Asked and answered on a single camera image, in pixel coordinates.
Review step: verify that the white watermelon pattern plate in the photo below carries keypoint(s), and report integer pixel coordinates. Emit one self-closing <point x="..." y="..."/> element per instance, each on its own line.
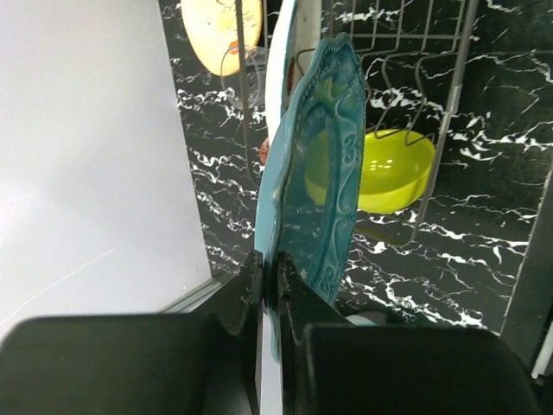
<point x="295" y="37"/>

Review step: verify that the blue red patterned bowl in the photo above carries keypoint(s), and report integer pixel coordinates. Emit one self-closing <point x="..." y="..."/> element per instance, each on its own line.
<point x="264" y="152"/>

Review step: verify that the yellow green bowl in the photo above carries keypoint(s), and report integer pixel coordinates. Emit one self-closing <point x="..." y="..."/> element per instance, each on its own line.
<point x="395" y="170"/>

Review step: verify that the black wire dish rack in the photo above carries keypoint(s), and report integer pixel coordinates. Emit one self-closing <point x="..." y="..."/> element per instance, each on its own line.
<point x="413" y="55"/>

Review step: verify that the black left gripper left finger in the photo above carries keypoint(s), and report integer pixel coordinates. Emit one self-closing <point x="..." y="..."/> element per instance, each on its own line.
<point x="199" y="362"/>

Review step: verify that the orange bird pattern plate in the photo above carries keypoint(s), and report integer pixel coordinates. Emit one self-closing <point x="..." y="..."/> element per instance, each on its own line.
<point x="213" y="34"/>

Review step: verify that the clear drinking glass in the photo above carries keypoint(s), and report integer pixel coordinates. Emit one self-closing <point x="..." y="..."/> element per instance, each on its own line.
<point x="243" y="76"/>

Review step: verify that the teal scalloped plate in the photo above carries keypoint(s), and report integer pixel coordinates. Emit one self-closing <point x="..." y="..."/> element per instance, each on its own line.
<point x="308" y="196"/>

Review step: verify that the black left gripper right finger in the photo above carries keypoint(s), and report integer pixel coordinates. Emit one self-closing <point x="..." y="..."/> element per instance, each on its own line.
<point x="330" y="366"/>

